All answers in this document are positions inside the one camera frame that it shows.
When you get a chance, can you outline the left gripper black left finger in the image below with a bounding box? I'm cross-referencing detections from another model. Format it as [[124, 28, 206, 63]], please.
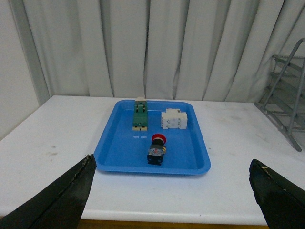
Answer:
[[0, 155, 96, 229]]

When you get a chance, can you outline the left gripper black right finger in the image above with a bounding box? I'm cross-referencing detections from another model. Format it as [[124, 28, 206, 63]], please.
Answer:
[[249, 159, 305, 229]]

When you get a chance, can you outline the red emergency stop button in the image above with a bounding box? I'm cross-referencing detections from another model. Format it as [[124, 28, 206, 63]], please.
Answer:
[[147, 134, 166, 166]]

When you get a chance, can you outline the silver mesh tray rack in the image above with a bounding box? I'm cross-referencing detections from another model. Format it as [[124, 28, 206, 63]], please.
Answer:
[[254, 38, 305, 152]]

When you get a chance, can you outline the blue plastic tray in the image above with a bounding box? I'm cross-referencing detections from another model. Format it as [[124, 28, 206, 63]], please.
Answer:
[[93, 99, 212, 177]]

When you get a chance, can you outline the white circuit breaker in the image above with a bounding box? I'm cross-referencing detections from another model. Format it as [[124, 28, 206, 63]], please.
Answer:
[[161, 108, 188, 129]]

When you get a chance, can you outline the white curtain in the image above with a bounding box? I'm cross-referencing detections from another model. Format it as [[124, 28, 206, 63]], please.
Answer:
[[0, 0, 305, 104]]

